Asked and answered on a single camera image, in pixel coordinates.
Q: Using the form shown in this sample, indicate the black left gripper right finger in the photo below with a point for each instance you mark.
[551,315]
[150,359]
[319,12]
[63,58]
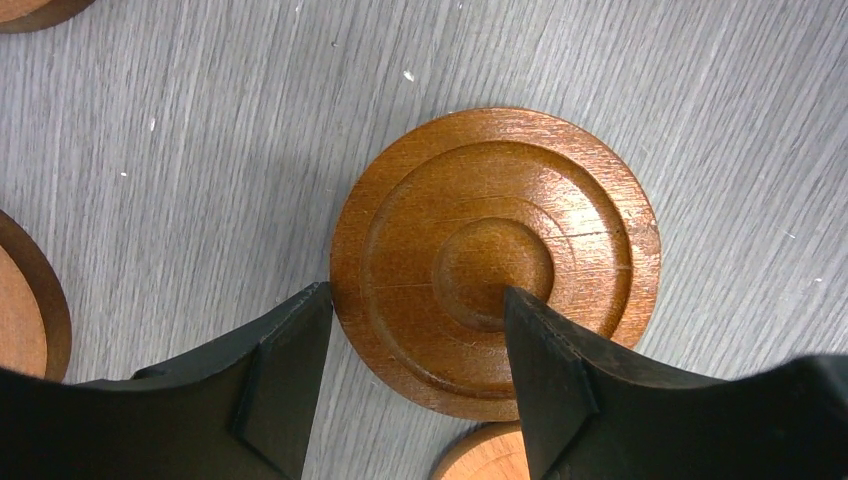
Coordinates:
[590,408]

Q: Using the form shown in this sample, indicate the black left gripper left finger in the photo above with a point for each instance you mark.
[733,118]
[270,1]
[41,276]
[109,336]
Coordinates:
[240,406]

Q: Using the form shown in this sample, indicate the light wooden coaster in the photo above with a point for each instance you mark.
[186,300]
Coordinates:
[495,451]

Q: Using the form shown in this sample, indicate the brown ridged wooden coaster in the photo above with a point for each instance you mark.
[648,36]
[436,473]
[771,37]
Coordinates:
[24,16]
[36,330]
[457,210]

